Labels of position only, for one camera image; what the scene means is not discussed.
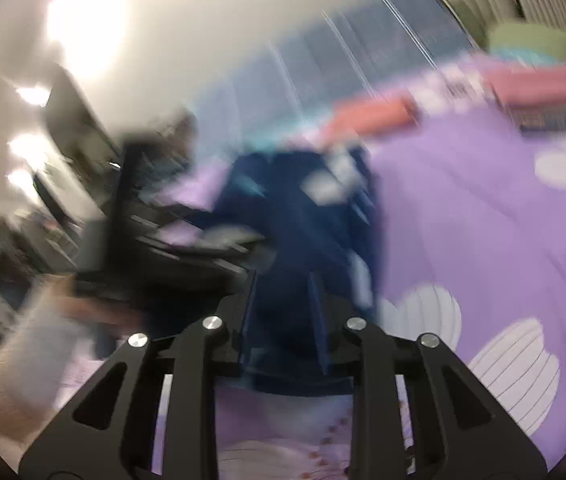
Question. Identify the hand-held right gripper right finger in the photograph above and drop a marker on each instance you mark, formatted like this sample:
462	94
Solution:
330	340

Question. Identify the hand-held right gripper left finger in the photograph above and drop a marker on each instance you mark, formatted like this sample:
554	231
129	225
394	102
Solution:
235	330

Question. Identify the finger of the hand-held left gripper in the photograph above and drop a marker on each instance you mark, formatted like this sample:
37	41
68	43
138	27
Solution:
178	215
198	257

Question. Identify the navy star fleece garment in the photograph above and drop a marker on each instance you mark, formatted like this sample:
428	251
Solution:
293	220

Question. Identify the white cabinet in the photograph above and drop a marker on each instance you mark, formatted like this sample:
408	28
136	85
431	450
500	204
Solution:
8	275

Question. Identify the dark flat screen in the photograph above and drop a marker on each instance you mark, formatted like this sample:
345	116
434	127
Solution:
83	115

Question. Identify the purple floral bedsheet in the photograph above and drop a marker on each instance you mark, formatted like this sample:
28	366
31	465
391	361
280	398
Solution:
463	210

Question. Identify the coral folded cloth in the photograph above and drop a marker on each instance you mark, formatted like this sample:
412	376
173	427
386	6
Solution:
373	115

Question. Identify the green pillow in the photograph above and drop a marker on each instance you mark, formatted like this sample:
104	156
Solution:
533	40

